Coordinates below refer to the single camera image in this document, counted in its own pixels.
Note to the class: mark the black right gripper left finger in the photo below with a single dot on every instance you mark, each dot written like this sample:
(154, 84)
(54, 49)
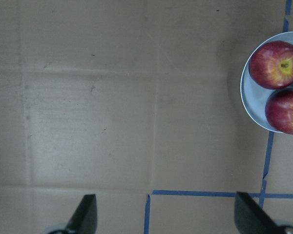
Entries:
(84, 220)

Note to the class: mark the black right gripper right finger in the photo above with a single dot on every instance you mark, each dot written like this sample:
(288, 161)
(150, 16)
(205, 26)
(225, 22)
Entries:
(249, 218)

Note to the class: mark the red apple front on plate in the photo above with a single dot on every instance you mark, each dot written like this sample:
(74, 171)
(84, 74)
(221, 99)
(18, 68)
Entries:
(279, 110)

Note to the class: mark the red apple on plate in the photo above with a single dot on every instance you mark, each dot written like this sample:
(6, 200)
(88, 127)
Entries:
(271, 65)
(279, 110)

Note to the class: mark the white round plate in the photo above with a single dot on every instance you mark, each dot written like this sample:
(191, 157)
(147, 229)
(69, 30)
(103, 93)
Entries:
(253, 96)

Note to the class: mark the red apple back on plate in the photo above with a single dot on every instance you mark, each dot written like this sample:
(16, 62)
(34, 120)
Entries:
(271, 65)

